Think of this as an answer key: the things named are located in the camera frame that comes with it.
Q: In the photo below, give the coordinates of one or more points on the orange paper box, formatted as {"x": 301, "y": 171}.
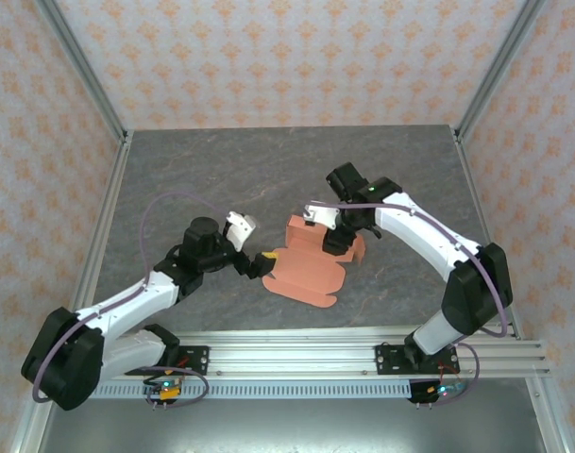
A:
{"x": 306, "y": 273}

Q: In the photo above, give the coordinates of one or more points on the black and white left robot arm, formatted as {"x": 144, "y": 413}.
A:
{"x": 126, "y": 302}

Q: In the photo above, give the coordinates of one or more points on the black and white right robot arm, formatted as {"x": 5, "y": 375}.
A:
{"x": 428, "y": 236}

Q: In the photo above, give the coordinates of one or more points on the grey metal sheet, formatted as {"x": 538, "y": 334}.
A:
{"x": 292, "y": 427}

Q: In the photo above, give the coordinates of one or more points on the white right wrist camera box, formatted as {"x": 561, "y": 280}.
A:
{"x": 322, "y": 214}

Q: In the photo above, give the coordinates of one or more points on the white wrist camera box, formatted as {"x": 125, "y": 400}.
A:
{"x": 322, "y": 214}
{"x": 240, "y": 229}

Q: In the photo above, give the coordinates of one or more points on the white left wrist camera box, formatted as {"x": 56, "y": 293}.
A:
{"x": 240, "y": 229}

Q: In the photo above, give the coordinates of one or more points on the aluminium mounting rail frame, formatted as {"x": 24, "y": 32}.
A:
{"x": 292, "y": 358}

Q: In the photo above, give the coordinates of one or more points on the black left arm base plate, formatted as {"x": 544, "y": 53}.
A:
{"x": 195, "y": 358}

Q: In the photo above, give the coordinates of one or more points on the aluminium table side rail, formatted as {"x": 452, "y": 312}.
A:
{"x": 113, "y": 189}
{"x": 477, "y": 189}

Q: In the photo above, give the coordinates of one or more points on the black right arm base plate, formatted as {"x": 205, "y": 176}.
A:
{"x": 391, "y": 358}

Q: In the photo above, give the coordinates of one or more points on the aluminium corner post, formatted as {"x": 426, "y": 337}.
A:
{"x": 497, "y": 66}
{"x": 79, "y": 61}

